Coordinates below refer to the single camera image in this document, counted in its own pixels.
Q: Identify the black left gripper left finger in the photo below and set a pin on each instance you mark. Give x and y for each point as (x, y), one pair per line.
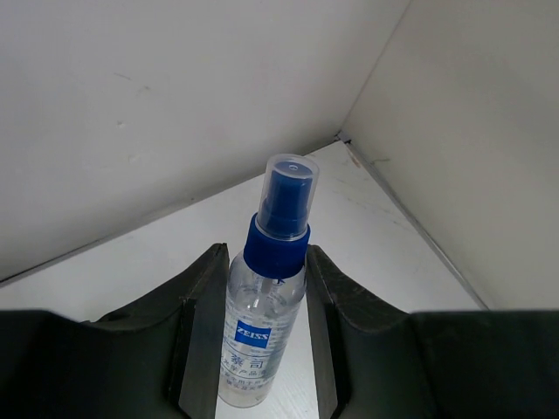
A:
(156, 357)

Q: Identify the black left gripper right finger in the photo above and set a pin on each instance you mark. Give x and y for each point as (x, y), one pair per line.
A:
(372, 360)

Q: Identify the clear blue-tipped pen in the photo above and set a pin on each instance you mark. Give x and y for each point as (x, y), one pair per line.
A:
(267, 282)

